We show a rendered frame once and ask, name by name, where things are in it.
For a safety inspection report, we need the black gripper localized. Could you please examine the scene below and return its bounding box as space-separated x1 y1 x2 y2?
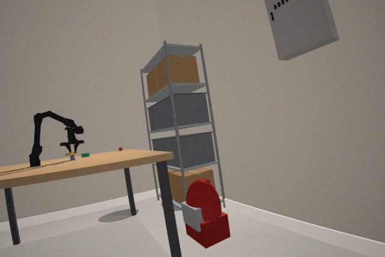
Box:
60 134 84 153

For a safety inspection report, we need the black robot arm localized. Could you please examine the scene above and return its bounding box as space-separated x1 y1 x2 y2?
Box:
29 111 84 167

